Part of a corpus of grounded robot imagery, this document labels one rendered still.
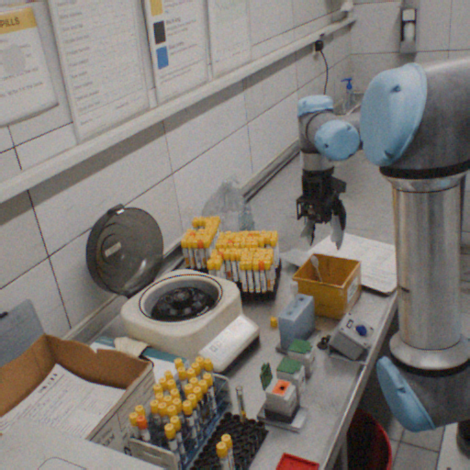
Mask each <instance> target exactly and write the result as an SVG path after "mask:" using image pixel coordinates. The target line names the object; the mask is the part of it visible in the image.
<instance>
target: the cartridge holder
mask: <svg viewBox="0 0 470 470"><path fill-rule="evenodd" d="M308 415H309V408H307V407H303V406H300V398H298V397H297V402H296V404H295V405H294V406H293V408H291V411H290V413H289V414H285V413H283V412H279V411H276V410H273V409H272V408H267V401H266V400H265V402H264V403H263V406H262V407H260V410H259V412H258V413H257V415H256V419H257V420H258V421H263V422H266V423H269V424H273V425H275V426H279V427H282V428H285V429H289V430H291V431H298V432H301V430H302V428H303V426H304V424H305V422H306V420H307V418H308Z"/></svg>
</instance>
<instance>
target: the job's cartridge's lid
mask: <svg viewBox="0 0 470 470"><path fill-rule="evenodd" d="M259 377H260V380H261V385H262V388H263V391H265V390H266V389H267V387H269V385H271V383H272V379H273V374H272V370H271V366H270V363H267V364H265V363H264V364H263V365H262V366H261V372H260V373H259Z"/></svg>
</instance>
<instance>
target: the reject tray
mask: <svg viewBox="0 0 470 470"><path fill-rule="evenodd" d="M318 469H319V463H317V462H314V461H311V460H308V459H305V458H302V457H299V456H296V455H293V454H290V453H283V454H282V456H281V458H280V460H279V462H278V464H277V466H276V468H275V470H318Z"/></svg>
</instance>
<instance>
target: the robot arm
mask: <svg viewBox="0 0 470 470"><path fill-rule="evenodd" d="M297 109H298V115H297V118H298V128H299V143H300V161H301V168H302V173H303V175H302V176H301V178H302V192H303V194H302V195H301V196H300V197H299V198H298V199H297V220H300V219H301V218H302V217H303V216H304V218H305V222H304V228H303V229H302V231H301V234H300V238H304V237H306V238H307V241H308V244H309V246H311V245H312V242H313V240H314V238H315V235H314V231H315V229H316V227H315V223H320V224H322V222H323V221H324V224H327V223H328V222H329V223H330V224H331V235H330V239H331V242H332V243H334V242H335V243H336V247H337V250H339V249H340V248H341V245H342V242H343V238H344V231H345V225H346V211H345V208H344V206H343V204H342V200H340V199H339V195H340V193H345V188H346V183H345V182H343V181H342V180H341V179H337V178H335V177H333V176H332V175H333V174H334V164H335V161H337V162H340V161H345V160H347V159H349V158H350V157H351V156H353V155H354V154H355V153H356V152H358V151H364V153H365V155H366V157H367V159H368V160H369V161H370V162H371V163H373V164H376V165H378V166H379V174H380V175H381V176H382V177H383V178H385V179H387V181H388V182H389V183H391V184H392V195H393V214H394V232H395V251H396V270H397V306H398V326H399V331H398V332H397V333H395V334H394V335H393V337H392V338H391V340H390V357H384V358H383V359H380V360H378V361H377V363H376V372H377V377H378V382H379V385H380V387H382V390H383V392H384V395H385V397H386V401H387V403H388V405H389V407H390V409H391V411H392V413H393V414H394V416H395V418H396V419H397V421H398V422H399V423H400V425H401V426H402V427H403V428H405V429H406V430H408V431H415V432H416V431H425V430H435V428H439V427H441V426H445V425H449V424H453V423H456V422H457V427H456V439H457V442H458V444H459V446H460V448H461V450H462V452H463V453H465V454H466V456H467V457H468V458H469V459H470V338H466V337H465V336H464V335H463V334H462V333H461V295H460V180H461V179H462V178H463V177H464V176H465V175H466V174H467V173H468V172H470V55H465V56H461V57H455V58H450V59H445V60H439V61H433V62H424V63H408V64H405V65H403V66H402V67H398V68H395V69H390V70H386V71H383V72H381V73H379V74H378V75H376V76H375V77H374V79H373V80H372V82H371V83H370V84H369V85H368V88H367V90H366V91H365V94H364V99H363V102H362V108H361V112H360V113H354V114H349V115H343V116H338V117H337V116H335V115H334V114H333V111H334V108H333V101H332V98H331V97H330V96H327V95H310V96H306V97H303V98H301V99H300V100H299V101H298V104H297ZM302 203H304V205H303V206H302ZM299 204H300V208H301V213H300V214H299V210H298V205H299ZM333 211H334V212H333ZM332 214H333V216H332Z"/></svg>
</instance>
